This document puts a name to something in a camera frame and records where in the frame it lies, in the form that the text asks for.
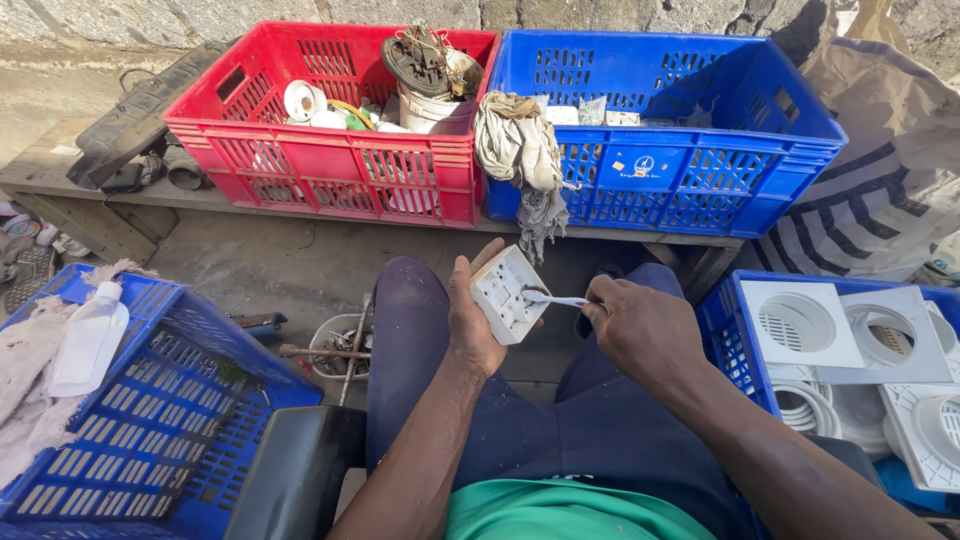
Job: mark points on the green shirt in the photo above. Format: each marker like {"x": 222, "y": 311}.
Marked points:
{"x": 562, "y": 514}

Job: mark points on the white socket plate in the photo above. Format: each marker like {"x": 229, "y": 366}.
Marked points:
{"x": 622, "y": 118}
{"x": 562, "y": 115}

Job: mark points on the white toothbrush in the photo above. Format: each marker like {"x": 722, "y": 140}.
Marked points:
{"x": 556, "y": 300}

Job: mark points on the red plastic crate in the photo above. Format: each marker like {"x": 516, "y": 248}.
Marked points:
{"x": 330, "y": 169}

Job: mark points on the blue crate with logo label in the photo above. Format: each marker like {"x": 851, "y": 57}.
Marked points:
{"x": 675, "y": 172}

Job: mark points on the black rubber tyre strip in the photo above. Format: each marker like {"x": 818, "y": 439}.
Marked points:
{"x": 127, "y": 124}

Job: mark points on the wooden bench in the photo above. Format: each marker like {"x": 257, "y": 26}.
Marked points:
{"x": 52, "y": 169}

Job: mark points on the navy trousers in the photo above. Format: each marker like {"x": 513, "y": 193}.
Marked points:
{"x": 600, "y": 435}

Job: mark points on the white round lamp holder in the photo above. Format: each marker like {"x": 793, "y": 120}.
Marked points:
{"x": 302, "y": 99}

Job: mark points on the black seat cushion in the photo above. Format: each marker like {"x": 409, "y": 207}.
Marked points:
{"x": 296, "y": 472}

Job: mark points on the clear tub of metal parts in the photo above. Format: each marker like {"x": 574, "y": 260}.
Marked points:
{"x": 326, "y": 334}

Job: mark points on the dark sandal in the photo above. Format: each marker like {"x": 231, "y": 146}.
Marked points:
{"x": 30, "y": 274}

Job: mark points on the person's left hand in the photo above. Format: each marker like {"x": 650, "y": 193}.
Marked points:
{"x": 469, "y": 322}

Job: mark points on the dirty grey rag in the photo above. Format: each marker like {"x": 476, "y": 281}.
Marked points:
{"x": 517, "y": 146}

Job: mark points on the white square domed vent cover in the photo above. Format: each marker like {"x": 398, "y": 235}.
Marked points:
{"x": 911, "y": 442}

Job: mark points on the person's right hand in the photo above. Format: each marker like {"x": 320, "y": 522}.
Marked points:
{"x": 649, "y": 334}

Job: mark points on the white square open vent frame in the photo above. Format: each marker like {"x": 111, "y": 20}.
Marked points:
{"x": 919, "y": 352}

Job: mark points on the blue crate holding vent covers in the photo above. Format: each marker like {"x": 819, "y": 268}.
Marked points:
{"x": 724, "y": 337}

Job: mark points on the blue crate holding cloth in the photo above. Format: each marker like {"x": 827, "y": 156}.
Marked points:
{"x": 165, "y": 420}

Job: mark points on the pale pink cloth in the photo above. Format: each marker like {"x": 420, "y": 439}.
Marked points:
{"x": 22, "y": 367}

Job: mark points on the round black metal part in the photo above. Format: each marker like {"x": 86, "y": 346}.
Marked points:
{"x": 409, "y": 64}

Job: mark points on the white plastic bucket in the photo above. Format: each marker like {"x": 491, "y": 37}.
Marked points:
{"x": 427, "y": 116}

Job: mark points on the rusty metal rod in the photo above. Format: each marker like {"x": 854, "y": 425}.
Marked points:
{"x": 315, "y": 351}

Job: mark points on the white square grille vent cover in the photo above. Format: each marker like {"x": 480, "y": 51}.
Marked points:
{"x": 765, "y": 337}

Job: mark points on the person's right fingers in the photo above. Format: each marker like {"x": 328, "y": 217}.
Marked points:
{"x": 607, "y": 296}

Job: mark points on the white electrical switch box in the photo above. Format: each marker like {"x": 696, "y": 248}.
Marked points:
{"x": 510, "y": 301}

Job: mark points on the clear plastic bottle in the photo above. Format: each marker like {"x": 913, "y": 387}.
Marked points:
{"x": 86, "y": 349}

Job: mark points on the grey metal rod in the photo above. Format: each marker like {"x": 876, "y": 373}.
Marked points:
{"x": 356, "y": 345}

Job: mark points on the striped beige sack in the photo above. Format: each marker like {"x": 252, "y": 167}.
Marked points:
{"x": 877, "y": 150}

